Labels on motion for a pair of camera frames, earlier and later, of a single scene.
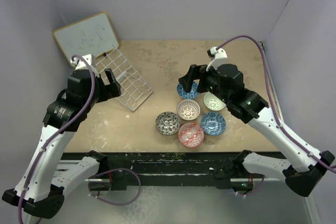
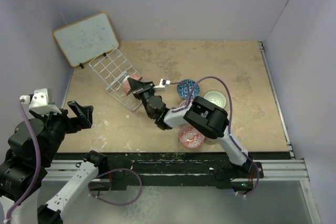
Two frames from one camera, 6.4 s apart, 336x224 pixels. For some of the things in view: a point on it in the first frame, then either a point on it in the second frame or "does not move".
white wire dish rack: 134,88 does not move
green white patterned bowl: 212,103 does not move
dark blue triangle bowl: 193,93 does not move
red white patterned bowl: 190,135 does not move
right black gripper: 193,73 → 139,88
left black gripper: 108,91 → 84,113
